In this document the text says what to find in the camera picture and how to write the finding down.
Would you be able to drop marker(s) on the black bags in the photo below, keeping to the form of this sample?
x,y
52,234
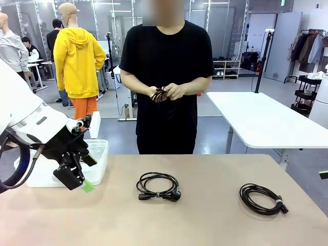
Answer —
x,y
249,61

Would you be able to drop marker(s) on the black camera tripod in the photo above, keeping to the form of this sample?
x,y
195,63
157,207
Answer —
x,y
110,59

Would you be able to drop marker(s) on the man in black clothes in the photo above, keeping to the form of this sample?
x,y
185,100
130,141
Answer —
x,y
52,38

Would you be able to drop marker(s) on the person's right hand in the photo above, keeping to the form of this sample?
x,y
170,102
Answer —
x,y
156,91

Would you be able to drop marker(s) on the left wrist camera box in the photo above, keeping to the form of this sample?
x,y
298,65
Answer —
x,y
94,125

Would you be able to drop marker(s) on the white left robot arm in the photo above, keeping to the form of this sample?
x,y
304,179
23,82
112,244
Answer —
x,y
20,107

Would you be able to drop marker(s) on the clothes rack with coats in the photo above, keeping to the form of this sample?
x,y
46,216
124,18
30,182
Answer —
x,y
305,48

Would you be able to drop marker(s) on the person's left forearm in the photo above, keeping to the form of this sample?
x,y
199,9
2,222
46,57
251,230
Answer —
x,y
197,85

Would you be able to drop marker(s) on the person in black T-shirt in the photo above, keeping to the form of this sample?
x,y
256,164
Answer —
x,y
166,64

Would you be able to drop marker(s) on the seated person in dark jacket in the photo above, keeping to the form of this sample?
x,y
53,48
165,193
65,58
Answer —
x,y
32,51

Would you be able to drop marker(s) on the clear plastic storage box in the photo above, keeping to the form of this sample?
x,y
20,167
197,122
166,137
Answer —
x,y
99,173

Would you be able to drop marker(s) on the person's right forearm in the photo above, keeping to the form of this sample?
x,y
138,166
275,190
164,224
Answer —
x,y
134,85

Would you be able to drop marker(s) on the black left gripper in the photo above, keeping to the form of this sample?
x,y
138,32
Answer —
x,y
64,143

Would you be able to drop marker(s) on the orange object behind person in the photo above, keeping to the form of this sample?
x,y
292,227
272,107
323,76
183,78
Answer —
x,y
199,93

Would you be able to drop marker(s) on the large white table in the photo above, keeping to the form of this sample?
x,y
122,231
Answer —
x,y
256,115

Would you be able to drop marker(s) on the black utility cart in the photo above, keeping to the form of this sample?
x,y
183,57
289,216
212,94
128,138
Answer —
x,y
305,94

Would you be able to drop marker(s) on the person's left hand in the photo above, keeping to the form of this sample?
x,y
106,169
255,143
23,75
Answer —
x,y
176,92

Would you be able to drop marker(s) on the wooden shoe rack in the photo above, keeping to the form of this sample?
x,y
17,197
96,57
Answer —
x,y
225,66

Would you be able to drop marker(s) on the small white background desk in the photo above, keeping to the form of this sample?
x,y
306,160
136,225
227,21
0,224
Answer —
x,y
130,101

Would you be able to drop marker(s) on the mannequin in yellow hoodie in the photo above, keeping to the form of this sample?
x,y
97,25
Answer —
x,y
77,64

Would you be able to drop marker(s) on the black pole camera stand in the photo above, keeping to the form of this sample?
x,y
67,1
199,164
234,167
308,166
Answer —
x,y
264,59

